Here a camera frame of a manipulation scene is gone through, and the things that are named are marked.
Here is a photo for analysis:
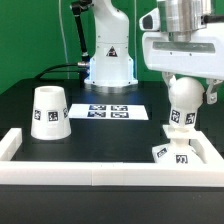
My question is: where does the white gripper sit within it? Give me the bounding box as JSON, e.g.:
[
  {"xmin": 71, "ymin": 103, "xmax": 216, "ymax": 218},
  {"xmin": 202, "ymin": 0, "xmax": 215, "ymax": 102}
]
[{"xmin": 142, "ymin": 31, "xmax": 224, "ymax": 104}]

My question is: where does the white lamp bulb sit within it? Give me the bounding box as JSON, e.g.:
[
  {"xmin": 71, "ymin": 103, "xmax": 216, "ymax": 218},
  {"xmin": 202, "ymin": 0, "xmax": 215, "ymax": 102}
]
[{"xmin": 168, "ymin": 77, "xmax": 204, "ymax": 129}]

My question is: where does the white lamp base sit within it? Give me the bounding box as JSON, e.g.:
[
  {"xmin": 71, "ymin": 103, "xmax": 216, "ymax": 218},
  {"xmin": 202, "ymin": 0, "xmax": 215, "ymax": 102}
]
[{"xmin": 152, "ymin": 125, "xmax": 203, "ymax": 165}]

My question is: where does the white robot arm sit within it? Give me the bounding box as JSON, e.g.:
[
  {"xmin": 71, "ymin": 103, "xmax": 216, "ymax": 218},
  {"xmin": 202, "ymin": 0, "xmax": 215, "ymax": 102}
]
[{"xmin": 84, "ymin": 0, "xmax": 224, "ymax": 104}]

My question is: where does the white lamp shade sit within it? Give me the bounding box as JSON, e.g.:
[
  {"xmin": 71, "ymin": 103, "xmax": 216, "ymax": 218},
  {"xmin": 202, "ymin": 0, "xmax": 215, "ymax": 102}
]
[{"xmin": 31, "ymin": 86, "xmax": 71, "ymax": 140}]

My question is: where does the white marker sheet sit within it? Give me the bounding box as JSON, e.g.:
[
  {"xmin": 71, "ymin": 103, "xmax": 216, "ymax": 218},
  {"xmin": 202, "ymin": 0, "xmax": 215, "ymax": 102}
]
[{"xmin": 69, "ymin": 104, "xmax": 148, "ymax": 120}]

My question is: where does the black cable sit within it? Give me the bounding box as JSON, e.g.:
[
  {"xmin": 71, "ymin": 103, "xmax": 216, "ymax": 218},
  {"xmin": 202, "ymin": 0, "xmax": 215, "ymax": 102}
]
[{"xmin": 33, "ymin": 62, "xmax": 91, "ymax": 81}]

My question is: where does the white hanging cable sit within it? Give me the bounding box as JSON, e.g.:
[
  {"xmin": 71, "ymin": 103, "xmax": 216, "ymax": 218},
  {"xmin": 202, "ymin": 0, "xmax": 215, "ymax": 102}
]
[{"xmin": 57, "ymin": 0, "xmax": 71, "ymax": 80}]

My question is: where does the white U-shaped fence frame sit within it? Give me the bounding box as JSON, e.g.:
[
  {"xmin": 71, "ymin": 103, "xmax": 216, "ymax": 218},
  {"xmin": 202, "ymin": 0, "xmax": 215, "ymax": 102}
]
[{"xmin": 0, "ymin": 128, "xmax": 224, "ymax": 187}]

